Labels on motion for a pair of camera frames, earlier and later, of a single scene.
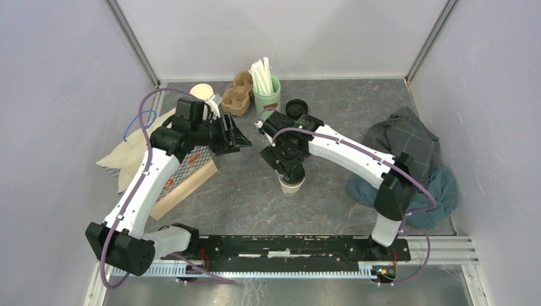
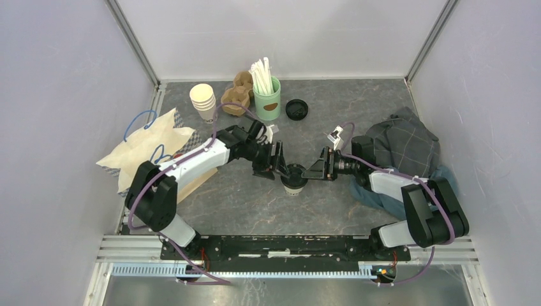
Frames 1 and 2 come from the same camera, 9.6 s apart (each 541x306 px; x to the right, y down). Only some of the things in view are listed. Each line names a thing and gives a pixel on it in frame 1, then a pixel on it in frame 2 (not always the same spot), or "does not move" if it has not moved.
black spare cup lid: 296,108 does not move
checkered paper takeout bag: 125,161 does not move
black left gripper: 231,139 to 270,164
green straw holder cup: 264,101 does not move
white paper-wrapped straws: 261,71 does not move
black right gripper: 271,152 to 323,168
